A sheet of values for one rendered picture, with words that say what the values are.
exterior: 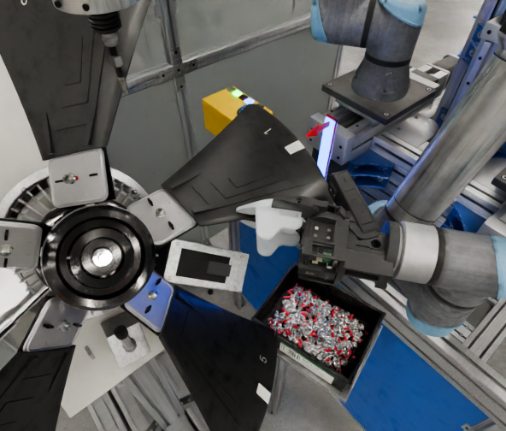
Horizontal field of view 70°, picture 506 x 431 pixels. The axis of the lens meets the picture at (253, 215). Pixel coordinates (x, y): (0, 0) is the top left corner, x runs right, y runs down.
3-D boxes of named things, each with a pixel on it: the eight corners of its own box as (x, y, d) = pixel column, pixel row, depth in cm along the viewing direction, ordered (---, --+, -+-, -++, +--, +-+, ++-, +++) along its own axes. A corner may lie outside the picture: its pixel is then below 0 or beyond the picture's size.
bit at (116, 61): (120, 96, 36) (103, 43, 32) (120, 91, 37) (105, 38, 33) (130, 96, 36) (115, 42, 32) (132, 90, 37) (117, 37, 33)
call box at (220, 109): (205, 132, 98) (201, 97, 90) (234, 119, 103) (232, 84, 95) (242, 162, 90) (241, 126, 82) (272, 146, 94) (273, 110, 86)
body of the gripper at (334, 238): (296, 250, 43) (401, 269, 41) (306, 195, 48) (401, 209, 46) (292, 278, 49) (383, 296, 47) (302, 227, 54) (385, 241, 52)
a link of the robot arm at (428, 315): (419, 273, 63) (443, 233, 55) (466, 331, 56) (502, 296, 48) (380, 287, 61) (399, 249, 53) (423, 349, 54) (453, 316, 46)
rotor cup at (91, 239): (68, 319, 50) (73, 351, 39) (8, 228, 47) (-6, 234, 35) (160, 262, 56) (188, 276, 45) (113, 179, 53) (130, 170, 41)
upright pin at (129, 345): (121, 345, 61) (110, 329, 56) (132, 338, 62) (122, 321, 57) (127, 355, 60) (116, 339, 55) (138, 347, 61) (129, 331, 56)
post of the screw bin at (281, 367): (267, 411, 141) (279, 319, 80) (272, 404, 142) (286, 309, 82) (274, 416, 139) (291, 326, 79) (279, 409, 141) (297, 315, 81)
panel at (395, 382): (240, 295, 160) (234, 188, 111) (243, 293, 161) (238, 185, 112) (396, 467, 119) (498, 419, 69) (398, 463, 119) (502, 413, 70)
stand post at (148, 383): (161, 424, 138) (71, 315, 69) (181, 407, 141) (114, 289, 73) (167, 434, 135) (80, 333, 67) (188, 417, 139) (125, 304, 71)
